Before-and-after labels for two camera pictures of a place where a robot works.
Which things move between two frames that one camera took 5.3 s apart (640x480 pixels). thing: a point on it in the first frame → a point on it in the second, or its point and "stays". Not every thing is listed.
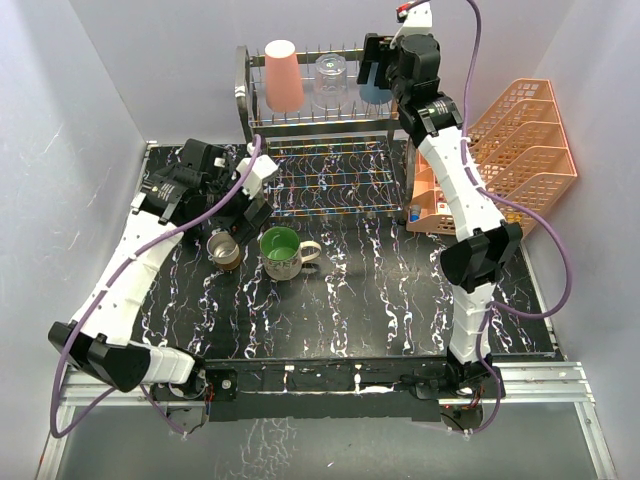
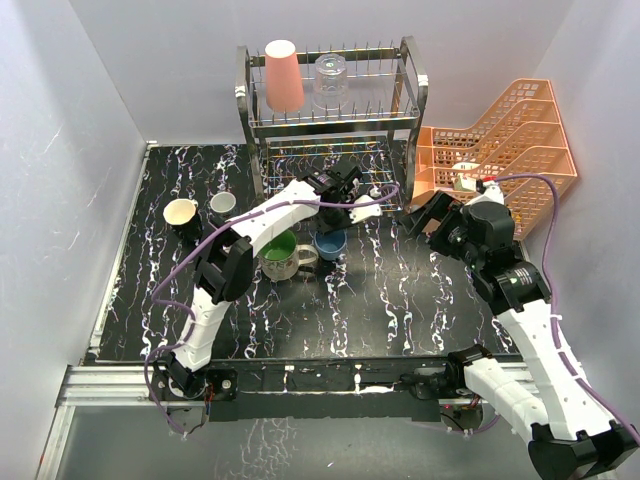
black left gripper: [242, 227] → [324, 228]
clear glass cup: [330, 85] stays
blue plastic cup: [371, 93] → [330, 244]
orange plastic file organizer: [518, 152] stays
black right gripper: [375, 47] → [414, 223]
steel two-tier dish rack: [338, 152] stays
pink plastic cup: [284, 89] stays
